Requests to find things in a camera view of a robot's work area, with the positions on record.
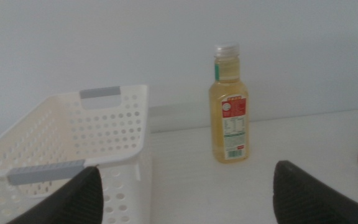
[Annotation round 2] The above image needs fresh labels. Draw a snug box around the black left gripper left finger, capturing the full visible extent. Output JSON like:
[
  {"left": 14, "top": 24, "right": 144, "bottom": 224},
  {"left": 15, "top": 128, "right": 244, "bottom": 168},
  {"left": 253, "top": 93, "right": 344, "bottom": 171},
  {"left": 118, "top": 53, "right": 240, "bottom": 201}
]
[{"left": 6, "top": 166, "right": 104, "bottom": 224}]

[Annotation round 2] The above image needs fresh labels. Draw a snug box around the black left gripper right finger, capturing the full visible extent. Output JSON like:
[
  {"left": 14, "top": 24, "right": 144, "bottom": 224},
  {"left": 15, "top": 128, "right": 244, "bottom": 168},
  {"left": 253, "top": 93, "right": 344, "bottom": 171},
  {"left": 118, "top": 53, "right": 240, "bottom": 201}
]
[{"left": 272, "top": 160, "right": 358, "bottom": 224}]

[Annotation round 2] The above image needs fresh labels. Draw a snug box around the yellow tea bottle white cap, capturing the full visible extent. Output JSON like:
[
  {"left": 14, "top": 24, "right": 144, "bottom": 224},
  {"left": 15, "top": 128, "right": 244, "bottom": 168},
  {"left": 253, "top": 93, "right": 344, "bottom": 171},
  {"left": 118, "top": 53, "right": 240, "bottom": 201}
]
[{"left": 208, "top": 42, "right": 250, "bottom": 164}]

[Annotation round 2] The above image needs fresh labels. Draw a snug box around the white perforated plastic basket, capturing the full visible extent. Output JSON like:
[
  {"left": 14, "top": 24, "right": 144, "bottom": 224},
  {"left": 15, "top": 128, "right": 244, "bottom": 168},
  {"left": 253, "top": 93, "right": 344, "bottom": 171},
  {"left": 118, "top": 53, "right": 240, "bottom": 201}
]
[{"left": 0, "top": 84, "right": 153, "bottom": 224}]

